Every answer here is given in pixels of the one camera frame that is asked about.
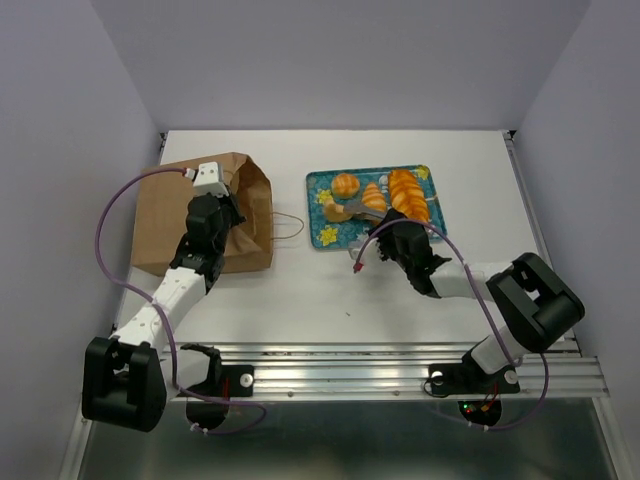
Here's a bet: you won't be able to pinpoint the long braided fake bread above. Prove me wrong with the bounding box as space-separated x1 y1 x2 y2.
388 169 431 222

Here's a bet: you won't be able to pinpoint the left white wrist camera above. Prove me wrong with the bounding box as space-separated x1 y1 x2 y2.
193 161 229 198

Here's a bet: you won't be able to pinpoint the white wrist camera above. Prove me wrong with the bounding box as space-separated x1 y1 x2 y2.
348 241 379 273
193 161 229 198

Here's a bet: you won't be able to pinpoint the brown paper bag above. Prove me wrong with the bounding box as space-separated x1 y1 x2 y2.
131 152 277 276

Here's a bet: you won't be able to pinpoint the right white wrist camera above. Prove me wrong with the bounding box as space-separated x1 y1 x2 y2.
348 241 379 273

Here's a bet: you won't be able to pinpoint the curved fake croissant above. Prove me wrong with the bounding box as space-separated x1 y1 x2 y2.
323 197 352 223

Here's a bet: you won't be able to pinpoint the teal floral tray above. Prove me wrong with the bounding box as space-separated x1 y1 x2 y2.
306 165 447 250

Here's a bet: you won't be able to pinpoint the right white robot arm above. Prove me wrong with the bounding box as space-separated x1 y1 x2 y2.
369 209 585 390

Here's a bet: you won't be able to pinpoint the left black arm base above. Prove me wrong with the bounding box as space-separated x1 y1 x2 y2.
168 343 255 400

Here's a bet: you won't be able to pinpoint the metal tongs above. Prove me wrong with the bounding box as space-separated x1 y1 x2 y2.
344 201 387 222

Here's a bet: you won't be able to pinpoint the aluminium mounting rail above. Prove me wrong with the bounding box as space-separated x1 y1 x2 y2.
82 341 611 402

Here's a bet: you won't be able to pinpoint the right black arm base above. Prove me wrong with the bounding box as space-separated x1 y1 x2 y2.
422 352 520 398

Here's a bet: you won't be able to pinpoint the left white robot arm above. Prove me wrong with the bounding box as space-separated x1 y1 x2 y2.
81 193 245 432

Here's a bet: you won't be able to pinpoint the round fake bread roll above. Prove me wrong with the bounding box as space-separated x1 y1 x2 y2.
331 172 360 199

